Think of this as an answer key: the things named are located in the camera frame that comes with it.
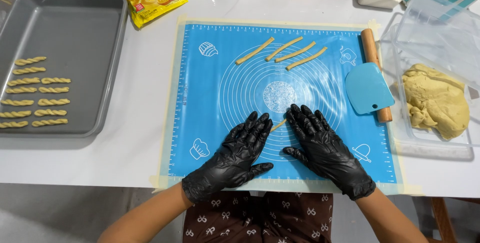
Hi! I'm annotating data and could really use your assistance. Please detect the person's right hand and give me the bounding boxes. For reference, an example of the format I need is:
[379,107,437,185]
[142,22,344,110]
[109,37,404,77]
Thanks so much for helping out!
[282,104,377,201]

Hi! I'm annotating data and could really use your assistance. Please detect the person's left hand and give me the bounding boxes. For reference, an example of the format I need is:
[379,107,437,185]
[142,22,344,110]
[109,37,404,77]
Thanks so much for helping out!
[181,111,275,204]

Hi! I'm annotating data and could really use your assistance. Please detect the thin dough strip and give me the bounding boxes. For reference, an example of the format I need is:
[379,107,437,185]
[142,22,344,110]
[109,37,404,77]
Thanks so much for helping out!
[269,118,288,133]

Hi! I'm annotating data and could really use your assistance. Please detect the cream masking tape strip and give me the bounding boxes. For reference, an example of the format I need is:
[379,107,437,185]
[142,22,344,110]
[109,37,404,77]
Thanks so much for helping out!
[176,14,381,32]
[367,19,424,197]
[150,176,424,197]
[150,14,188,193]

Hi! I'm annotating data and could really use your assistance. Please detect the blue silicone baking mat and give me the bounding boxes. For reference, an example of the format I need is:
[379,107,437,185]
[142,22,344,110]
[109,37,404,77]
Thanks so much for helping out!
[157,18,406,194]

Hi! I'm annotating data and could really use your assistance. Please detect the brown bow-print clothing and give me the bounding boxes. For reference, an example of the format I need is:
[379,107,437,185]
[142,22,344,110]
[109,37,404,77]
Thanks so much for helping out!
[182,192,334,243]

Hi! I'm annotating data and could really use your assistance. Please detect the clear plastic container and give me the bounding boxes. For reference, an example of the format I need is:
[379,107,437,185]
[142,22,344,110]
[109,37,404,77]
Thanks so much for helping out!
[380,12,480,150]

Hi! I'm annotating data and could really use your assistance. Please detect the blue plastic dough scraper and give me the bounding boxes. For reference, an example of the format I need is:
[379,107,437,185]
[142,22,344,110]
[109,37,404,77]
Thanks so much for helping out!
[345,62,395,115]

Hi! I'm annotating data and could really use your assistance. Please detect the long flat dough strip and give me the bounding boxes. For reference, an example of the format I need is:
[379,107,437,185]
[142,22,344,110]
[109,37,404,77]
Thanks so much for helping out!
[235,37,275,65]
[286,46,328,71]
[275,41,317,63]
[265,36,304,62]

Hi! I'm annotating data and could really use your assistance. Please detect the wooden rolling pin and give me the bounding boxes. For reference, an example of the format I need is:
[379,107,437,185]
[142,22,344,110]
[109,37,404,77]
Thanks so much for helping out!
[361,28,393,124]

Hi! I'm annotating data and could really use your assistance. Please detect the large yellow dough lump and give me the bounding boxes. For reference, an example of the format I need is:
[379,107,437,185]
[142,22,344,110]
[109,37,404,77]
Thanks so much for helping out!
[402,63,470,141]

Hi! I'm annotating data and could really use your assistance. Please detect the wooden chair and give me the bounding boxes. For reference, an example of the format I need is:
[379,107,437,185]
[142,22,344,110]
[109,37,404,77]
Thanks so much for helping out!
[425,197,480,243]

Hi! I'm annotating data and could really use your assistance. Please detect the clear plastic container lid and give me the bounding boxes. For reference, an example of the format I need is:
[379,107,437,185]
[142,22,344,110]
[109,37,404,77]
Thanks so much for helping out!
[392,0,480,86]

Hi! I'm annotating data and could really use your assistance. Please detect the rows of twisted dough sticks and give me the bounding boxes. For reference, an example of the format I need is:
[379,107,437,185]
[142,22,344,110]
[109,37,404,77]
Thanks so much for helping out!
[0,56,72,129]

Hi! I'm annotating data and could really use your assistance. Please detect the grey metal baking tray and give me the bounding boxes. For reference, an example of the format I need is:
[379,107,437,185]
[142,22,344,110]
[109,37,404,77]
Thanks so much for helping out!
[0,0,129,139]

